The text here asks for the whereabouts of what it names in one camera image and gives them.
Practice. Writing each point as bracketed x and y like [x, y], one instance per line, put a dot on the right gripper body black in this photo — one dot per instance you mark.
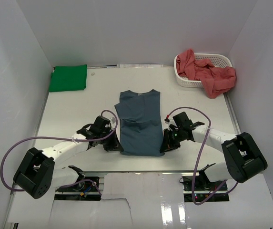
[174, 138]

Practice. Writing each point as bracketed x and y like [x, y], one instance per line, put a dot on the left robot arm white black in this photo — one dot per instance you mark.
[41, 169]

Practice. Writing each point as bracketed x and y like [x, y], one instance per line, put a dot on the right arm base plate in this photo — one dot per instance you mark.
[202, 191]

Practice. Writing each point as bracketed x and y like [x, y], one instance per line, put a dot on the red t shirt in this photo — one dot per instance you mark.
[215, 80]

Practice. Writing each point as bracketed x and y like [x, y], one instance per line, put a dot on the white perforated plastic basket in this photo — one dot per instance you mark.
[217, 60]

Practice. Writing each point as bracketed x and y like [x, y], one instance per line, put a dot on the blue t shirt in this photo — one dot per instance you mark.
[141, 131]

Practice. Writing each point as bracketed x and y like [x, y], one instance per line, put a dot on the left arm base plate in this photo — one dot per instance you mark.
[85, 191]

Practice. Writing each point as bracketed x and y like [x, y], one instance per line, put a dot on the folded green t shirt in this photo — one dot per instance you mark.
[68, 78]

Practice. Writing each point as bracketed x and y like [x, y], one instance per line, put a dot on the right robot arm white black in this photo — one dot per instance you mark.
[243, 158]

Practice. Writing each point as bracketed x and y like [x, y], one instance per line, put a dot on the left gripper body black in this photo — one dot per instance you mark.
[109, 142]

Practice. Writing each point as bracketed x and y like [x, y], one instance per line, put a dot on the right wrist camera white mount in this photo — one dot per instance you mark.
[169, 121]

